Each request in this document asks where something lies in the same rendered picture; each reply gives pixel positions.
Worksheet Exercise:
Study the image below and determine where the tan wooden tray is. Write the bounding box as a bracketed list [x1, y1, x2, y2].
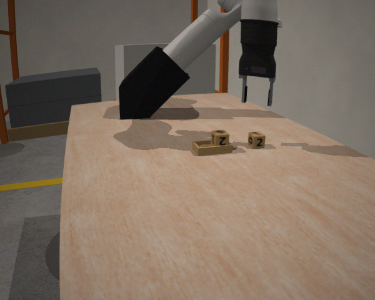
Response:
[192, 140, 233, 156]

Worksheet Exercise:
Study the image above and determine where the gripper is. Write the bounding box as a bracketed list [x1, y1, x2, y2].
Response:
[239, 0, 282, 106]

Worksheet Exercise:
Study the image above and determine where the tan wooden number cube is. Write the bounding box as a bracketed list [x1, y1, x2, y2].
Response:
[247, 131, 266, 149]
[211, 130, 229, 146]

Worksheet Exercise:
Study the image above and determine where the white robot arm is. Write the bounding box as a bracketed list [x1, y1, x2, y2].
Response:
[163, 0, 243, 70]

